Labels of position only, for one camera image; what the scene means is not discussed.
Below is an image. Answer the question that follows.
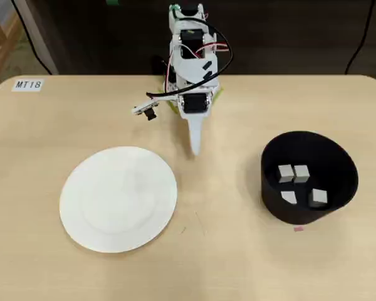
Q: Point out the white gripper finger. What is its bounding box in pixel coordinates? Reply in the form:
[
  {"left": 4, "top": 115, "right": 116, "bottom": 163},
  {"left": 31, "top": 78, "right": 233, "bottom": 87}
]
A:
[{"left": 187, "top": 117, "right": 206, "bottom": 156}]

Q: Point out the dark brown cabinet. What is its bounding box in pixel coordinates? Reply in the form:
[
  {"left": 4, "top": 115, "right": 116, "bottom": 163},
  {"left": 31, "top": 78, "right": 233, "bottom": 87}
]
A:
[{"left": 28, "top": 0, "right": 376, "bottom": 76}]

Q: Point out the black pot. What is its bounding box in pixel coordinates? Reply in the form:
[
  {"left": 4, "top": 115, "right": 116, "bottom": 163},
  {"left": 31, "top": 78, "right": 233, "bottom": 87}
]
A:
[{"left": 260, "top": 130, "right": 360, "bottom": 226}]

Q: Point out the black table clamp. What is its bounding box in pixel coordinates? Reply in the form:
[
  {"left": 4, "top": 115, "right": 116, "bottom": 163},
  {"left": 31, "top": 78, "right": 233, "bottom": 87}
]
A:
[{"left": 152, "top": 55, "right": 176, "bottom": 83}]

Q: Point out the white MT18 label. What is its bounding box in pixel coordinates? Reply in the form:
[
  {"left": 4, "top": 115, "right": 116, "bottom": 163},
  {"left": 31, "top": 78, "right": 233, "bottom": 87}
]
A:
[{"left": 11, "top": 78, "right": 46, "bottom": 92}]

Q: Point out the white perforated base plate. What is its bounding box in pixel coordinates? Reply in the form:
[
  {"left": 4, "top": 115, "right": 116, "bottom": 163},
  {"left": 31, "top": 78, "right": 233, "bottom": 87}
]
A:
[{"left": 162, "top": 80, "right": 222, "bottom": 98}]

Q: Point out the white round plate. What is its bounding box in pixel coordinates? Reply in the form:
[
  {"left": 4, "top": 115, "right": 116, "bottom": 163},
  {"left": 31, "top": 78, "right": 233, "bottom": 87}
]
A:
[{"left": 58, "top": 145, "right": 179, "bottom": 253}]

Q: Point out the white cube block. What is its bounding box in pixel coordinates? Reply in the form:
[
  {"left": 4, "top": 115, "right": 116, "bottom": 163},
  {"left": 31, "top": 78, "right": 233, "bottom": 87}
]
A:
[
  {"left": 278, "top": 164, "right": 295, "bottom": 183},
  {"left": 307, "top": 187, "right": 328, "bottom": 208},
  {"left": 281, "top": 190, "right": 298, "bottom": 205},
  {"left": 293, "top": 165, "right": 310, "bottom": 184}
]

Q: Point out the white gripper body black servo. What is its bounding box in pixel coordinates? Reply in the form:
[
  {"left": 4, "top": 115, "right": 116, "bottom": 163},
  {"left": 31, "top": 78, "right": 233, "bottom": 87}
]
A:
[{"left": 176, "top": 82, "right": 216, "bottom": 120}]

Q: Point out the white vertical panel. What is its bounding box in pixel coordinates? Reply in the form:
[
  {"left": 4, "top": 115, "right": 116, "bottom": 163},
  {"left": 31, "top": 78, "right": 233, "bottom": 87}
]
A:
[{"left": 18, "top": 0, "right": 59, "bottom": 75}]

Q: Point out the light wooden rack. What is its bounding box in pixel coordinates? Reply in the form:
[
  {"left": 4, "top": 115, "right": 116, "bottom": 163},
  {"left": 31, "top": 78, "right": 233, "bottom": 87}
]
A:
[{"left": 0, "top": 0, "right": 23, "bottom": 101}]

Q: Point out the thin black background cable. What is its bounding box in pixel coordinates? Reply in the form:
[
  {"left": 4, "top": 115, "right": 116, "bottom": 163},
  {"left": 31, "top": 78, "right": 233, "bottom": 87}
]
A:
[
  {"left": 344, "top": 0, "right": 376, "bottom": 75},
  {"left": 15, "top": 0, "right": 53, "bottom": 75}
]

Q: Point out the red white servo wire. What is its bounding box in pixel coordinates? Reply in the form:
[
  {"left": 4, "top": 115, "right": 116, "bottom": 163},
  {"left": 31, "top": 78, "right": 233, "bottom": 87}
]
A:
[
  {"left": 163, "top": 51, "right": 177, "bottom": 93},
  {"left": 194, "top": 42, "right": 231, "bottom": 59}
]

